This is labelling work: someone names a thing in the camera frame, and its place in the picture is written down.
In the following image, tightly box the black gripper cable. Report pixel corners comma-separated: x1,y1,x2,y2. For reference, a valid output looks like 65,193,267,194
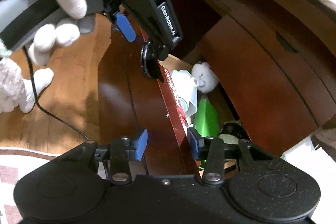
22,45,91,142

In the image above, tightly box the pink checkered rug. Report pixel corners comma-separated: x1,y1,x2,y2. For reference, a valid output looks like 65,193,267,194
1,147,58,223

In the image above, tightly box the white gloved left hand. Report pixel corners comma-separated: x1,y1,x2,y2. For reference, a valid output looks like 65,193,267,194
1,0,95,113

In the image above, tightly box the dark brown wooden dresser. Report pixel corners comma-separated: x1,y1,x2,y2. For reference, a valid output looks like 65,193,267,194
171,0,335,155

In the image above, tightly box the white plush seal toy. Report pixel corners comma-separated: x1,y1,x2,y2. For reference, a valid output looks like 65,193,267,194
191,62,219,94

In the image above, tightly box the green bottle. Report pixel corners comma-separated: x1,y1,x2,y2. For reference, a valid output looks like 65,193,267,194
192,98,221,169

